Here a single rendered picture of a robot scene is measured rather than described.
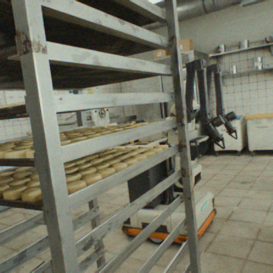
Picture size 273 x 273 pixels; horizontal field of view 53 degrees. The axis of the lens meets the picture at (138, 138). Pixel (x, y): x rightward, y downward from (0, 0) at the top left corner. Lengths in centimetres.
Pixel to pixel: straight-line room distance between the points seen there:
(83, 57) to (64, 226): 32
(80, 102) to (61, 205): 20
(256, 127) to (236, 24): 211
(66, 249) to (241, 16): 590
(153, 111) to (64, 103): 524
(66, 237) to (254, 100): 561
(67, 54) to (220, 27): 577
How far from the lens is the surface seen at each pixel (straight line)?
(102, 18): 67
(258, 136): 532
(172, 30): 99
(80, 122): 120
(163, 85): 559
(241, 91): 599
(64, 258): 50
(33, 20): 47
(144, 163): 75
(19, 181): 74
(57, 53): 53
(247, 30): 607
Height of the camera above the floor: 112
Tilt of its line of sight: 6 degrees down
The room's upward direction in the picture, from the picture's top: 6 degrees counter-clockwise
